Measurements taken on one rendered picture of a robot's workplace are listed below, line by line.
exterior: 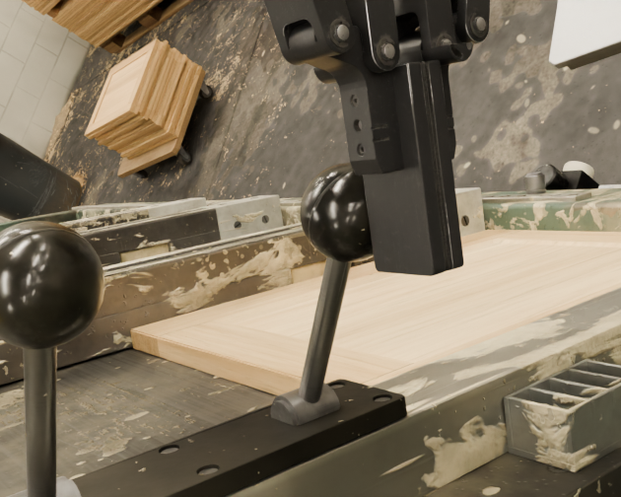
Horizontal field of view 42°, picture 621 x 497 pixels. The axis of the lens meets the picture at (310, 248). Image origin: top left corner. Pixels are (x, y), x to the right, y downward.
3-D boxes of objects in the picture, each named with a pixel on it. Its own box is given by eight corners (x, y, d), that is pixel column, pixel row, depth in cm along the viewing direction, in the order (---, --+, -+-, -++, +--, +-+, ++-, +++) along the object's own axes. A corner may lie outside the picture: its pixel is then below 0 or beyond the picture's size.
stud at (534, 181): (550, 194, 102) (548, 171, 101) (538, 197, 100) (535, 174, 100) (534, 194, 104) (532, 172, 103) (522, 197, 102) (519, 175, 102)
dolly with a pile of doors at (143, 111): (224, 77, 419) (159, 34, 396) (195, 165, 399) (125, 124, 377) (164, 108, 465) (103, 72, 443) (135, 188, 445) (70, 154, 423)
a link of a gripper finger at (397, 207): (424, 60, 26) (407, 62, 26) (449, 271, 27) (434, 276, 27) (365, 74, 29) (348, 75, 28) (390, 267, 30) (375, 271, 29)
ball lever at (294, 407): (359, 443, 37) (431, 183, 30) (291, 472, 34) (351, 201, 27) (310, 390, 39) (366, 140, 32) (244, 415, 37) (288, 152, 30)
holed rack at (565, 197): (591, 197, 93) (590, 191, 93) (576, 201, 92) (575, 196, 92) (82, 207, 227) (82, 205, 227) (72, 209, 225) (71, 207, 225)
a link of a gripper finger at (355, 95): (385, 13, 26) (312, 17, 24) (406, 169, 27) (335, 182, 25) (357, 22, 27) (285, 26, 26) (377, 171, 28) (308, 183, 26)
